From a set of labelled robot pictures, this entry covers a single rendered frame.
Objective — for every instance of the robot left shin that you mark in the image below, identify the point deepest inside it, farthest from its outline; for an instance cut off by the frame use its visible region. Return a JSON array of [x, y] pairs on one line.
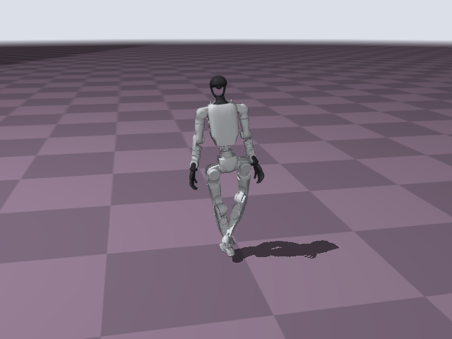
[[222, 223]]

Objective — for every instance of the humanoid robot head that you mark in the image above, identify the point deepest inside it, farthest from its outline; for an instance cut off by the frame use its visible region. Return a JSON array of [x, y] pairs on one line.
[[219, 82]]

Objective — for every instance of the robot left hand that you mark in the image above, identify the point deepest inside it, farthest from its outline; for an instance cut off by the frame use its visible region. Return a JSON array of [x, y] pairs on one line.
[[192, 175]]

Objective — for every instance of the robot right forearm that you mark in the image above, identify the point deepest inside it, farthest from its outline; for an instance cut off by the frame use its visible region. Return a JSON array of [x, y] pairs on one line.
[[248, 143]]

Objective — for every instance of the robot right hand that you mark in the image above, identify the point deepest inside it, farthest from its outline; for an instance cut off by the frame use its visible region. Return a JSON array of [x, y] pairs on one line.
[[258, 169]]

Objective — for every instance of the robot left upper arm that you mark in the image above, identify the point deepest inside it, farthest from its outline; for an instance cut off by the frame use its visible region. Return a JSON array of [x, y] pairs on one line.
[[201, 114]]

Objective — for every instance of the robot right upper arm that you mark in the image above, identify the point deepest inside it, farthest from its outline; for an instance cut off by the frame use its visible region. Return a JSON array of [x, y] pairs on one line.
[[244, 120]]

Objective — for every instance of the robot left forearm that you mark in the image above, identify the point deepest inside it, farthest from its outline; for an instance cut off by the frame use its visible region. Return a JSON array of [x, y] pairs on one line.
[[196, 152]]

